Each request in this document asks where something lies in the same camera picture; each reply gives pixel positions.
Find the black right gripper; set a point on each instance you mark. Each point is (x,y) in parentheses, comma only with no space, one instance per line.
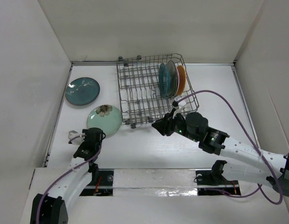
(165,125)

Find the teal scalloped plate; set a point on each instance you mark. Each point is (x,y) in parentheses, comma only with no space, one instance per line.
(164,80)

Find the woven-pattern orange plate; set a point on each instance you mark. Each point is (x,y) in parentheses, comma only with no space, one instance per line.
(182,79)

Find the cream plate tree drawing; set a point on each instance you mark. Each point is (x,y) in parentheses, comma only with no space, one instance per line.
(173,78)

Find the light green plate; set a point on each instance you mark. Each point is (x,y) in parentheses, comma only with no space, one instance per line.
(106,117)

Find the dark teal glazed plate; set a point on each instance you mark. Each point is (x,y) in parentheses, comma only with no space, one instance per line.
(82,91)

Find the white plate red characters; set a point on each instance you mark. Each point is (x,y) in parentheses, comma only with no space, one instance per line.
(178,81)

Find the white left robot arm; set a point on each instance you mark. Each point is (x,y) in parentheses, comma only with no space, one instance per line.
(52,207)

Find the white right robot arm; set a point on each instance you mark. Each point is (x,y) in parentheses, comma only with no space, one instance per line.
(261,167)

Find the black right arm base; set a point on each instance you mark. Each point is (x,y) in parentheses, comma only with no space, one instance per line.
(208,185)

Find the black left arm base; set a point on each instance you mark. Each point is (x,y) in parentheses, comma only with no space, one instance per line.
(101,184)

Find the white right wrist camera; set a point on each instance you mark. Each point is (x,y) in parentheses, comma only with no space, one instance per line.
(178,106)

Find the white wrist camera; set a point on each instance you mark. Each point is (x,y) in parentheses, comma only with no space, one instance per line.
(178,106)
(72,134)

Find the grey wire dish rack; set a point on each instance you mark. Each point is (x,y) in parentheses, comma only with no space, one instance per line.
(141,101)

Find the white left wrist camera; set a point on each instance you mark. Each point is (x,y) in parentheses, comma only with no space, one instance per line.
(72,134)

